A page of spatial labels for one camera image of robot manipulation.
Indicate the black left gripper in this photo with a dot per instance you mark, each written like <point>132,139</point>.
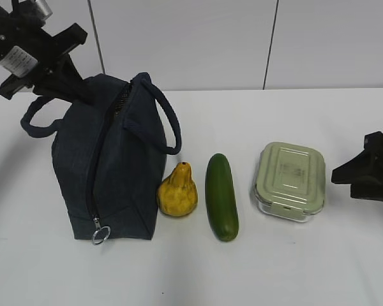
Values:
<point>40,61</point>

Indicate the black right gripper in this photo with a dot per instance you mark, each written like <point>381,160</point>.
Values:
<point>364,172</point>

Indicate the green lidded glass container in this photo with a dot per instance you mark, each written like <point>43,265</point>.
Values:
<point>290,182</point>

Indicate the dark blue lunch bag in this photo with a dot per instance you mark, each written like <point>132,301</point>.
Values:
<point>109,157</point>

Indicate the green cucumber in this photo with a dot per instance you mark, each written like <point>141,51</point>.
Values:
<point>220,199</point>

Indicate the yellow pear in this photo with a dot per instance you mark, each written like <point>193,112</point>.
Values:
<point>177,195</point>

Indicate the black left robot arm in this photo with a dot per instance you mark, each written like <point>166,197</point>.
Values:
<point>31,13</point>

